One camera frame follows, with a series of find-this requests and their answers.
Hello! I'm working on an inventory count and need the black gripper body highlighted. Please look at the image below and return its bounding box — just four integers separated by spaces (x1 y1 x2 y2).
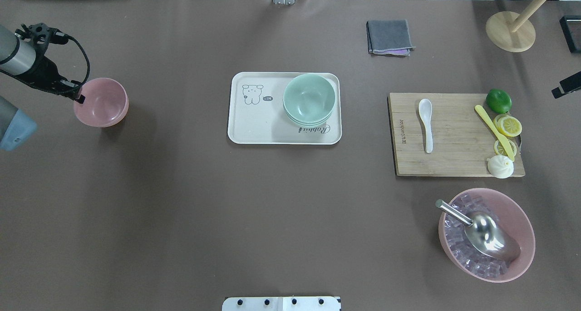
1 48 82 99

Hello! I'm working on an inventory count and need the small pink bowl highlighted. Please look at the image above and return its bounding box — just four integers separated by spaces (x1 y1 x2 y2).
74 78 129 128

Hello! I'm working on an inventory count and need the white ceramic spoon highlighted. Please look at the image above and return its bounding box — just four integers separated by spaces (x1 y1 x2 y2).
419 99 433 153

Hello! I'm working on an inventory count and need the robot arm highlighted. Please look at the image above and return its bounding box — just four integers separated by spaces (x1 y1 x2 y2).
0 23 90 151

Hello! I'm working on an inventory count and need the large pink bowl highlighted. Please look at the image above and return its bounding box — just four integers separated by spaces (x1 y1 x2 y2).
438 188 536 283

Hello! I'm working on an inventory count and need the top green bowl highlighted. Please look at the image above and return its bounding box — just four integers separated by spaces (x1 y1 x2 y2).
283 74 336 123

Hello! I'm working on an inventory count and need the black object table edge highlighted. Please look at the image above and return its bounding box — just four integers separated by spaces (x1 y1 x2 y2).
559 15 581 53

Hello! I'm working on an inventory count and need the green lime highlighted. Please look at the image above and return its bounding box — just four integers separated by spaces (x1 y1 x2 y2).
485 89 512 113

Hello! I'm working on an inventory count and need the upper lemon slice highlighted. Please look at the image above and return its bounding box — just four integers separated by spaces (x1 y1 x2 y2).
492 114 522 137

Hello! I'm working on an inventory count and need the lemon slice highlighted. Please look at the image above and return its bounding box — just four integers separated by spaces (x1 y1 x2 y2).
493 140 519 157
492 114 522 137

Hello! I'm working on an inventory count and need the wooden cup tree stand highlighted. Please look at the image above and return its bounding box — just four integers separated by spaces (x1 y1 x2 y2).
485 0 547 53

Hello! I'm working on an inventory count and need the yellow plastic knife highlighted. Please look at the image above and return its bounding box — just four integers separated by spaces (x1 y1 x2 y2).
474 104 515 162

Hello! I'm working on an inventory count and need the lower lemon slice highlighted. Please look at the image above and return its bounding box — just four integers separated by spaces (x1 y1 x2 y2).
493 140 519 157

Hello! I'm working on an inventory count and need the white steamed bun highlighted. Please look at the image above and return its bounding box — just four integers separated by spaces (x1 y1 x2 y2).
486 155 514 179

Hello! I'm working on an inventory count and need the bamboo cutting board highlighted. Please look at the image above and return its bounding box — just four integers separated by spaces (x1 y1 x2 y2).
388 93 496 177

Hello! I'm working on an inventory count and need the metal ice scoop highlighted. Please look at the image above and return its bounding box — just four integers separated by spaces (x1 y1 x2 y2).
434 199 521 262

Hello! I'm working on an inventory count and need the cream rabbit tray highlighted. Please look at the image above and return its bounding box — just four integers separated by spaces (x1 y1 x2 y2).
227 72 342 145

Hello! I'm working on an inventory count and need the grey folded cloth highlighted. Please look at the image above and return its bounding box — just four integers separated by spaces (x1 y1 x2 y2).
366 20 415 56

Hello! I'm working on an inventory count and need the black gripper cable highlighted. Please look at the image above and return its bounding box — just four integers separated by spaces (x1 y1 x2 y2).
15 23 91 87

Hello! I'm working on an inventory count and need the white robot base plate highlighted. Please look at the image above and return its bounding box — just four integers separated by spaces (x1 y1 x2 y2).
222 296 342 311

